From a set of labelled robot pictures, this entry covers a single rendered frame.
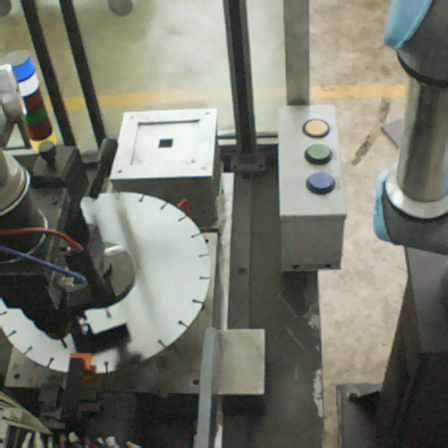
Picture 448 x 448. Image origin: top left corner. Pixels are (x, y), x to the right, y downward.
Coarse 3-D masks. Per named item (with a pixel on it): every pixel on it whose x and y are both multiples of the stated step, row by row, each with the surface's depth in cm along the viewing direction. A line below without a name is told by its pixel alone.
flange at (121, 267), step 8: (112, 256) 100; (120, 256) 100; (128, 256) 100; (104, 264) 98; (112, 264) 99; (120, 264) 99; (128, 264) 99; (72, 272) 99; (104, 272) 97; (112, 272) 98; (120, 272) 98; (128, 272) 98; (112, 280) 97; (120, 280) 97; (128, 280) 98; (72, 288) 97; (120, 288) 97; (128, 288) 98; (120, 296) 97
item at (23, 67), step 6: (12, 54) 104; (18, 54) 103; (24, 54) 103; (6, 60) 103; (12, 60) 102; (18, 60) 102; (24, 60) 102; (30, 60) 104; (18, 66) 102; (24, 66) 102; (30, 66) 104; (18, 72) 102; (24, 72) 103; (30, 72) 104; (18, 78) 103; (24, 78) 104
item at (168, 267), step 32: (128, 224) 106; (160, 224) 105; (192, 224) 105; (160, 256) 101; (192, 256) 101; (160, 288) 97; (192, 288) 97; (0, 320) 96; (96, 320) 94; (128, 320) 94; (160, 320) 94; (192, 320) 93; (32, 352) 92; (64, 352) 91; (96, 352) 91; (128, 352) 91
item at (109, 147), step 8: (104, 144) 78; (112, 144) 78; (104, 152) 77; (112, 152) 77; (104, 160) 77; (112, 160) 77; (104, 168) 77; (96, 176) 76; (104, 176) 76; (96, 184) 75; (96, 192) 75
